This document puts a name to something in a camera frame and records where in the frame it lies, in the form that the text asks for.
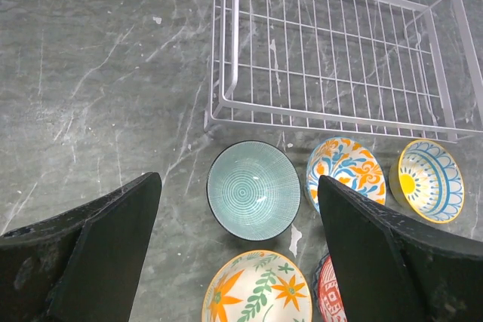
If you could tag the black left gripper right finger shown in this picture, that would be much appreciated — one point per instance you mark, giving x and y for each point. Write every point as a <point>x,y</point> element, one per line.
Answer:
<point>390,267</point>

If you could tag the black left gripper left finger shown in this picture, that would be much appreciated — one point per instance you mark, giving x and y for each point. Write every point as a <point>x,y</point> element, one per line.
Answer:
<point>84,264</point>

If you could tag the red patterned bowl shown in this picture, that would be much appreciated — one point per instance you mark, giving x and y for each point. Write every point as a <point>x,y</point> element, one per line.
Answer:
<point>326,291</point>

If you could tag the yellow sun pattern bowl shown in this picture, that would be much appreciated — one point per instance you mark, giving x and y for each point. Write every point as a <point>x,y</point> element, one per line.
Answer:
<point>426,179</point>

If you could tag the blue orange floral bowl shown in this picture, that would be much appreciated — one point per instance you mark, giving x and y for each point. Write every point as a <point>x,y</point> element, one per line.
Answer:
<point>348,162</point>

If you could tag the orange flower leaf bowl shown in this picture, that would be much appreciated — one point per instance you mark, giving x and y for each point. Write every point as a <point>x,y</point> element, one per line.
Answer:
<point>258,285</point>

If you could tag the teal striped bowl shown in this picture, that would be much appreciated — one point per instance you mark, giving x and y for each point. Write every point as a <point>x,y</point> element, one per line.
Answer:
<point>253,190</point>

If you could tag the white wire dish rack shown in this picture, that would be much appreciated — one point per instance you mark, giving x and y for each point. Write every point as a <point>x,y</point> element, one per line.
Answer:
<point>399,68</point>

